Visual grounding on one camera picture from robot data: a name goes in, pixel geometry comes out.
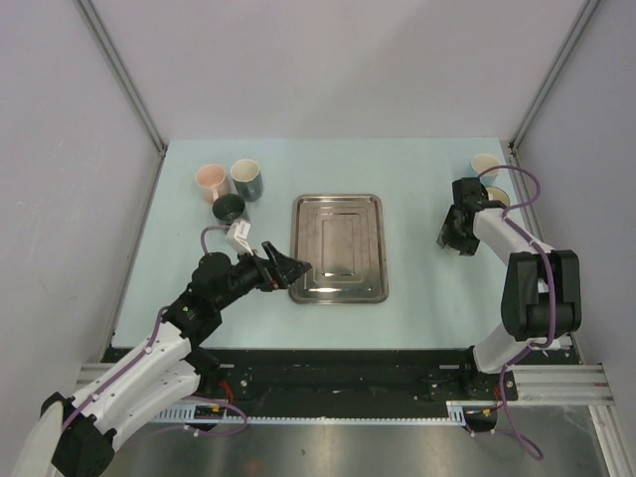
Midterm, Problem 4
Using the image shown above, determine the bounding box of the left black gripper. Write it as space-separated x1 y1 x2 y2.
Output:
214 240 310 310

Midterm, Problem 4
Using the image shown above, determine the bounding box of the light blue mug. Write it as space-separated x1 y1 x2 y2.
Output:
470 153 501 182

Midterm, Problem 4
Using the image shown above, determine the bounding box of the black mug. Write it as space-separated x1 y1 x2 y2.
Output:
212 194 249 226

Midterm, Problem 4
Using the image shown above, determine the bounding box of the dark teal mug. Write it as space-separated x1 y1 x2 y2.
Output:
231 158 263 202

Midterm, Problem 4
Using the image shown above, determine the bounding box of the pink mug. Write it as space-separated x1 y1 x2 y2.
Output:
195 164 232 204

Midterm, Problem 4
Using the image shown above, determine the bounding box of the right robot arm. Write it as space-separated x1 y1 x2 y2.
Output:
437 177 582 398

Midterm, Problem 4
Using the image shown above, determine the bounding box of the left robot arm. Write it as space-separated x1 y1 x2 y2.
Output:
41 241 312 476

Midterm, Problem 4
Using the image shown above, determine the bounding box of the steel tray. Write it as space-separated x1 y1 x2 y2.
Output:
289 194 389 305

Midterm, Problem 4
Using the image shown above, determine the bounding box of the white cable duct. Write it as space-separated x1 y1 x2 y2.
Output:
148 400 498 426

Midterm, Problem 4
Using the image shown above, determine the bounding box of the right aluminium frame post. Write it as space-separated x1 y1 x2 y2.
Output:
508 0 604 155

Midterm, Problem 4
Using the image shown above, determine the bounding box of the aluminium frame post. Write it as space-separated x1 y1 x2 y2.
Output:
508 0 604 155
73 0 167 158

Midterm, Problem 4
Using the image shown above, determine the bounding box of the left aluminium frame post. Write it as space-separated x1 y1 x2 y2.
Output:
73 0 167 158

